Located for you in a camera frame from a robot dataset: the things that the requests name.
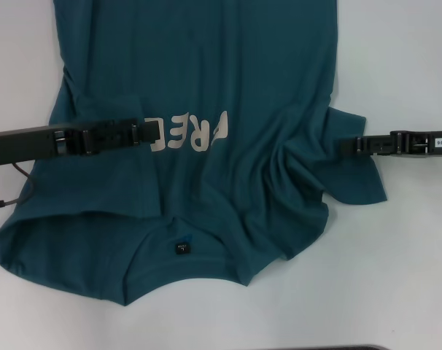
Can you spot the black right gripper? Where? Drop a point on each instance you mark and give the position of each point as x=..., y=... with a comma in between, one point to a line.
x=425, y=143

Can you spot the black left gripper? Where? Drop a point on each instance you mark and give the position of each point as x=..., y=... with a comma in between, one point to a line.
x=20, y=144

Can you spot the teal t-shirt with cream lettering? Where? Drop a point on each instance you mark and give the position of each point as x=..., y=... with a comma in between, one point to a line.
x=206, y=54

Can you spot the dark flat edge object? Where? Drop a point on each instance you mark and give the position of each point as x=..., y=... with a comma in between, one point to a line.
x=345, y=348

